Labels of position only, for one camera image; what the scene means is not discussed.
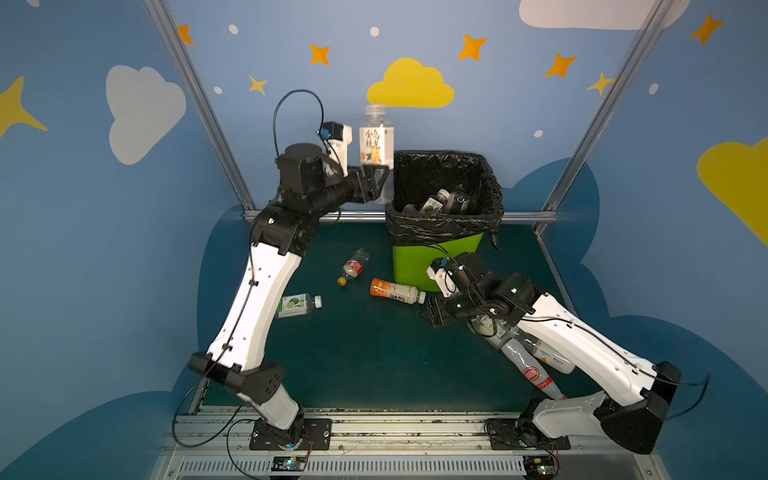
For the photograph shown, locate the aluminium back frame rail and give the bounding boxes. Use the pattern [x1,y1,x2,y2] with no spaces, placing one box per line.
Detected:
[242,209,559,225]

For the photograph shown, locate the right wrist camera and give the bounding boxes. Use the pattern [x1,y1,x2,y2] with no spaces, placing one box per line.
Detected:
[426,258,457,298]

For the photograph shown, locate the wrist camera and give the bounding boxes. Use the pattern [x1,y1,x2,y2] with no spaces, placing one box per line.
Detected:
[426,258,457,298]
[320,121,353,179]

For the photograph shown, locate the aluminium left frame post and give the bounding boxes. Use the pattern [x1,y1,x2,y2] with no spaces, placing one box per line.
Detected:
[144,0,260,224]

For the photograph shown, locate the clear lime juice bottle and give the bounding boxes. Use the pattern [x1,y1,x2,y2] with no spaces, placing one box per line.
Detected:
[275,293,323,319]
[419,189,450,215]

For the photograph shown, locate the clear square osmanthus tea bottle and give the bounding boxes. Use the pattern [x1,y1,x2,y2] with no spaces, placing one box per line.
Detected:
[359,104,395,205]

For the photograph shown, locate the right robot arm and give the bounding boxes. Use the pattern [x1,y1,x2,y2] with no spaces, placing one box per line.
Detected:
[426,253,681,455]

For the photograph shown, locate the black bin liner bag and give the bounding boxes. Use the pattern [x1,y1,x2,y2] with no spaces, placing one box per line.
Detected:
[385,150,504,246]

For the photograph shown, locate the clear bottle red label yellow cap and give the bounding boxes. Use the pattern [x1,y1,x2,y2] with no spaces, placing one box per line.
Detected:
[337,248,370,286]

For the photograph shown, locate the green plastic bin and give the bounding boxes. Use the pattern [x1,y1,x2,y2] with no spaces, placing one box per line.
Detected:
[392,232,485,293]

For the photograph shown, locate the aluminium frame post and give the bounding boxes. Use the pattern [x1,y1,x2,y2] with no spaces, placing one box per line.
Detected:
[533,0,679,235]
[144,0,260,224]

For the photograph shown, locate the clear bottle green neck band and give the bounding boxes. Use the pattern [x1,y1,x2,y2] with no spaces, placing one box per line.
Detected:
[469,316,512,350]

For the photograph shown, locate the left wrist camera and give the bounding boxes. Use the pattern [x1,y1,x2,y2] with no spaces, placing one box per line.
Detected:
[320,121,353,179]

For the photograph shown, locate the clear bottle green cap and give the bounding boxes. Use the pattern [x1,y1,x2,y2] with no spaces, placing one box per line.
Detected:
[517,331,575,375]

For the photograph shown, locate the orange juice bottle back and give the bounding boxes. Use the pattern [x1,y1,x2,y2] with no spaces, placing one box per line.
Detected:
[370,278,426,305]

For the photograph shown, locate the aluminium right frame post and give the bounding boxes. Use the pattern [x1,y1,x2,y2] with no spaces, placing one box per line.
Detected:
[533,0,679,235]

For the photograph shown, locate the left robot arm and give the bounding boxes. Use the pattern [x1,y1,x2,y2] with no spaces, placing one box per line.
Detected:
[188,143,390,450]

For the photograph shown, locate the brown coffee bottle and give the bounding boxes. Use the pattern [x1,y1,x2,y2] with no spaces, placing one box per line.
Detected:
[445,190,471,215]

